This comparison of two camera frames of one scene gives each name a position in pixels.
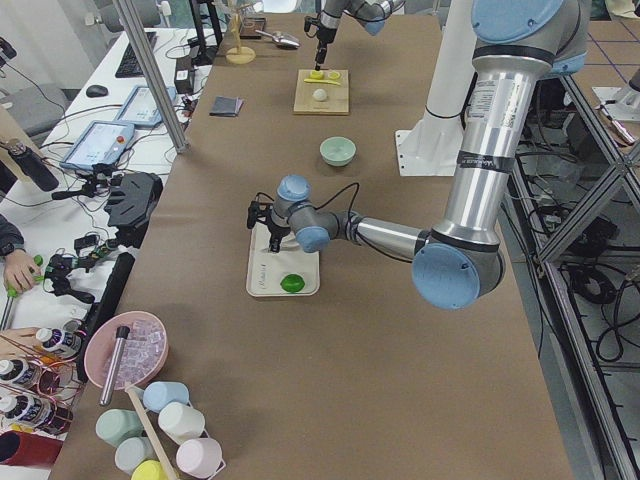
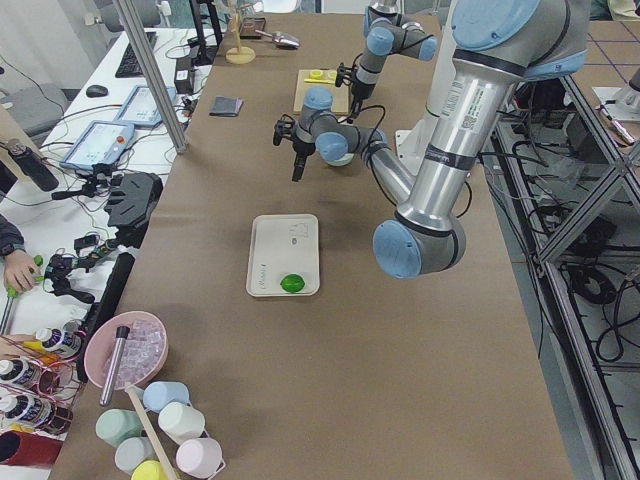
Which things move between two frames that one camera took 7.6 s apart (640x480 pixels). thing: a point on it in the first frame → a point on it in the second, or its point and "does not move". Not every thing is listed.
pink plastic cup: [199, 456] does not move
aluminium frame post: [128, 17] does not move
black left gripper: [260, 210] → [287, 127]
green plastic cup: [116, 425] does not move
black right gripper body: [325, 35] → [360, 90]
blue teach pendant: [101, 143] does not move
